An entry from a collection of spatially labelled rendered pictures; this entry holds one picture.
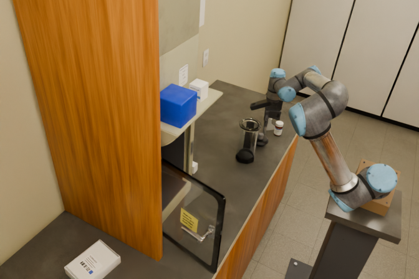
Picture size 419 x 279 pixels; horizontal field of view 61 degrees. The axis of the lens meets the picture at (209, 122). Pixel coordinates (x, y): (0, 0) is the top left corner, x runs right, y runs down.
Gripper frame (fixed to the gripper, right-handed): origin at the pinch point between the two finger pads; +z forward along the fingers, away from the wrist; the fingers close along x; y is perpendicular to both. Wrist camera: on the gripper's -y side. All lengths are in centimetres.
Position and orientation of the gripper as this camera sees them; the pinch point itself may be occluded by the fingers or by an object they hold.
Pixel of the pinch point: (263, 127)
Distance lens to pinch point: 200.1
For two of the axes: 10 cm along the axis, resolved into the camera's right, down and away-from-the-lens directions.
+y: 9.9, 1.4, -0.9
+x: 1.5, -5.6, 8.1
